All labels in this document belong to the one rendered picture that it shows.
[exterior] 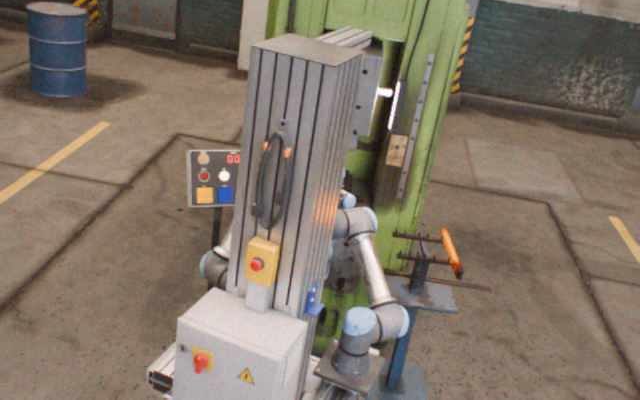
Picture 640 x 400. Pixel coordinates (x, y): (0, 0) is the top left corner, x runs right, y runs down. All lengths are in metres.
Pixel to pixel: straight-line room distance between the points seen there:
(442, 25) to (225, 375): 1.98
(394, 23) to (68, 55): 4.79
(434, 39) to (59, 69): 4.99
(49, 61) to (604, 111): 7.13
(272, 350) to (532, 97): 7.92
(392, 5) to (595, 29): 6.43
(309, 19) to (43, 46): 4.58
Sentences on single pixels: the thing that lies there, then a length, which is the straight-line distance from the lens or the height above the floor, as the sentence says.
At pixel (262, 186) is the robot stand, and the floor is 1.63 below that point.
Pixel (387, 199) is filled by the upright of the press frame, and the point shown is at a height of 0.98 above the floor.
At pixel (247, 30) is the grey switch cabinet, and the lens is 8.66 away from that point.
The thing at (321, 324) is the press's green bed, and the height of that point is 0.19.
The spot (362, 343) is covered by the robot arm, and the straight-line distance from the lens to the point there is 2.39.
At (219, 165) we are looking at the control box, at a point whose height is 1.13.
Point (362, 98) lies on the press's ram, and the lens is 3.11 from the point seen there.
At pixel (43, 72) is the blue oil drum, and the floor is 0.26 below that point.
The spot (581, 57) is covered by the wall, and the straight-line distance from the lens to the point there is 9.45.
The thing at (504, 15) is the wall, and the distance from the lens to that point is 9.13.
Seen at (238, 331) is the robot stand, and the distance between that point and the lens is 1.92.
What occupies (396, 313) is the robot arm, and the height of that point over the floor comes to 1.04.
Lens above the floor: 2.42
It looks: 25 degrees down
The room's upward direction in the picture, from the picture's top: 9 degrees clockwise
